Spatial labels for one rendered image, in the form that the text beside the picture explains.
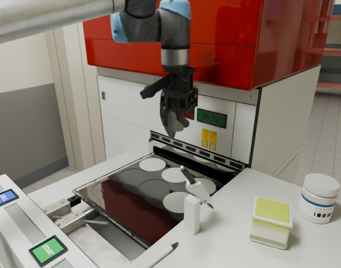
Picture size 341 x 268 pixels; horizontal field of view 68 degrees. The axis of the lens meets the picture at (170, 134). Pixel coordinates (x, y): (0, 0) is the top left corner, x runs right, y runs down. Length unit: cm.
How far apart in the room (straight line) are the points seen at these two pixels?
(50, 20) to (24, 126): 215
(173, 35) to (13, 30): 34
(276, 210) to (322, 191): 12
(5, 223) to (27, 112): 193
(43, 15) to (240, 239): 56
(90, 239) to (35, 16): 52
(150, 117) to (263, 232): 67
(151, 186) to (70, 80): 178
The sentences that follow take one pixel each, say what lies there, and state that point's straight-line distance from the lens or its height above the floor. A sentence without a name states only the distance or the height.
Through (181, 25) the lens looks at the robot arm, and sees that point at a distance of 65.
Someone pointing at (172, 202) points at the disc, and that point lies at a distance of 78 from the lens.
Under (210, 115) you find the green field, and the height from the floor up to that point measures 111.
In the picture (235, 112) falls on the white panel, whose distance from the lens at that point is 82.
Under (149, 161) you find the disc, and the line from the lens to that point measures 100.
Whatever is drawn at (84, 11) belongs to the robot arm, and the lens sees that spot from 50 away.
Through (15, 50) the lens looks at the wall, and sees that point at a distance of 253.
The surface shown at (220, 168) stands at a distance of 91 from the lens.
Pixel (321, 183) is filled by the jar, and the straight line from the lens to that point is 67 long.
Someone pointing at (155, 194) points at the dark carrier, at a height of 90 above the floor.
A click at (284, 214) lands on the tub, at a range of 58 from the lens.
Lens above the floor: 138
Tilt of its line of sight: 23 degrees down
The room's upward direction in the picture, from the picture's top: straight up
